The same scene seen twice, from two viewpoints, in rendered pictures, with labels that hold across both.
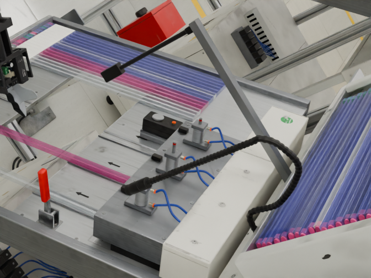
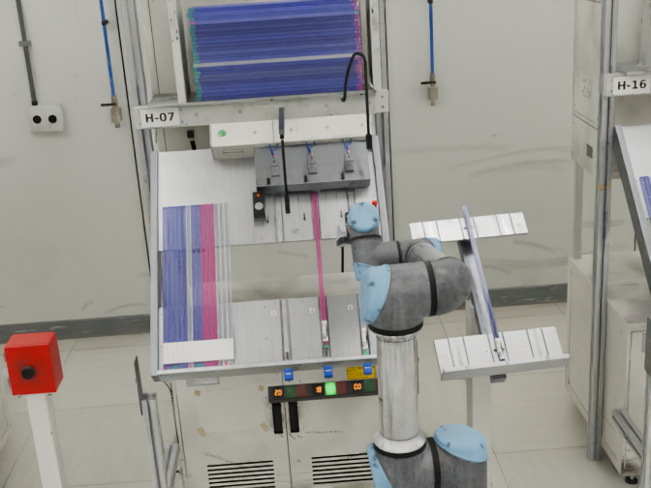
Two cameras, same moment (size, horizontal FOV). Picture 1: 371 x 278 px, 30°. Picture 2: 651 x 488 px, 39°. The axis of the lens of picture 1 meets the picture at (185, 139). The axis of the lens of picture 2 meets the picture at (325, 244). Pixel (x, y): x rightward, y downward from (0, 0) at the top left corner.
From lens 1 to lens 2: 2.60 m
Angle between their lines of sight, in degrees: 68
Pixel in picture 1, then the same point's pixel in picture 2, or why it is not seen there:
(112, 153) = (294, 224)
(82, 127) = not seen: outside the picture
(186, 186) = (318, 154)
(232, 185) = (308, 130)
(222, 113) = (203, 194)
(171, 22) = (31, 337)
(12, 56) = not seen: hidden behind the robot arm
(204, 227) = (349, 126)
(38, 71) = (238, 325)
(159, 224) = (355, 149)
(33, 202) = not seen: hidden behind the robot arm
